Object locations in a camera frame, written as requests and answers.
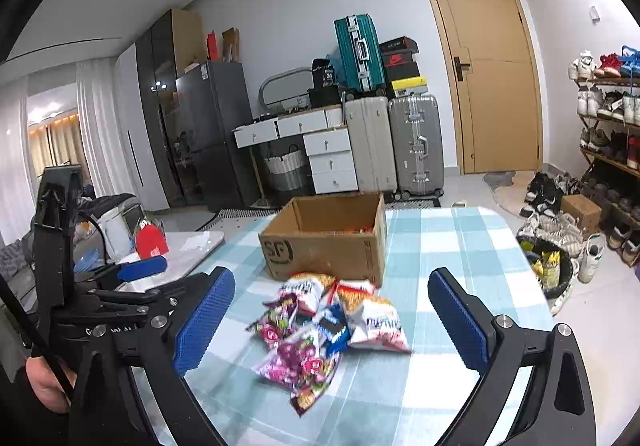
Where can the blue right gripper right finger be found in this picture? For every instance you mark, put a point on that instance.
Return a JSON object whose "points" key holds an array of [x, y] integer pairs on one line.
{"points": [[466, 319]]}

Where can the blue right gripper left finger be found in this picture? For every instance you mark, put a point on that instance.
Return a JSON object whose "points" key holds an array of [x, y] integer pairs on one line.
{"points": [[209, 302]]}

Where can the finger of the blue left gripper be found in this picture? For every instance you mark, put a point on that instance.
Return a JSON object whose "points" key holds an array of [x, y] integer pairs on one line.
{"points": [[148, 267]]}

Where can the white red noodle snack bag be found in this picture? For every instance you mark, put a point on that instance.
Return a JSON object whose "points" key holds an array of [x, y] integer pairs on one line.
{"points": [[373, 322]]}

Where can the purple grape candy bag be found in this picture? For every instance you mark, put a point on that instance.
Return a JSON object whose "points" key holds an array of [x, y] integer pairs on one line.
{"points": [[302, 365]]}

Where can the person's left hand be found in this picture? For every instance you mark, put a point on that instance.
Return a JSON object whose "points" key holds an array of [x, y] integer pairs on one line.
{"points": [[46, 386]]}

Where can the black trash bin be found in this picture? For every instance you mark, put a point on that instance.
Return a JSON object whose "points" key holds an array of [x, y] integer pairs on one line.
{"points": [[554, 268]]}

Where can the blue checkered tablecloth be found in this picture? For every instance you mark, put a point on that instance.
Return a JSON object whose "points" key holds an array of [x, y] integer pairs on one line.
{"points": [[375, 397]]}

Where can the blue white snack pack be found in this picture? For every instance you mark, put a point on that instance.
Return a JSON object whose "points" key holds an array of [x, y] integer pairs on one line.
{"points": [[332, 326]]}

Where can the cardboard SF box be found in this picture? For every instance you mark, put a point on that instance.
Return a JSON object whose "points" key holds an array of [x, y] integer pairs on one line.
{"points": [[339, 235]]}

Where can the small cardboard box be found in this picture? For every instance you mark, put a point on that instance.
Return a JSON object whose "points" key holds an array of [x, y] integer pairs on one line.
{"points": [[586, 213]]}

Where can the striped laundry basket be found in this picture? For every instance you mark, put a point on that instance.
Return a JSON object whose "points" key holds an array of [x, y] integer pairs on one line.
{"points": [[288, 171]]}

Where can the black refrigerator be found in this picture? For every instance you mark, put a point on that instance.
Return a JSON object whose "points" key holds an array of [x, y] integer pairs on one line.
{"points": [[214, 102]]}

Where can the silver suitcase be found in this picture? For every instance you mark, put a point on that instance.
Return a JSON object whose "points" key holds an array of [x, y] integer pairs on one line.
{"points": [[417, 143]]}

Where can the white drawer desk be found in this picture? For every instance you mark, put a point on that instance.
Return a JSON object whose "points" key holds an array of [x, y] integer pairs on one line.
{"points": [[326, 144]]}

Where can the beige suitcase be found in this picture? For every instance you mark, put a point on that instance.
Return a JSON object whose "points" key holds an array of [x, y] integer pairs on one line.
{"points": [[368, 125]]}

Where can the dark glass cabinet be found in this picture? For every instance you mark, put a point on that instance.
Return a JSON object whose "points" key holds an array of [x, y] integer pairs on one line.
{"points": [[164, 52]]}

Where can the black red shoe boxes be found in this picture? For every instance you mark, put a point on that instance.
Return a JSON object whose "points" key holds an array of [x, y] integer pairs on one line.
{"points": [[399, 62]]}

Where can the shoe rack with shoes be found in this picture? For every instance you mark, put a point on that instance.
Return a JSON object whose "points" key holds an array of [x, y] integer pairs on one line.
{"points": [[608, 107]]}

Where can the wooden door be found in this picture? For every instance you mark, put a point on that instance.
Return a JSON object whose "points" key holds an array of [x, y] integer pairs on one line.
{"points": [[493, 83]]}

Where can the teal suitcase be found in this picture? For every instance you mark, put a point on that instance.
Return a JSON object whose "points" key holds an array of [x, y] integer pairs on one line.
{"points": [[362, 61]]}

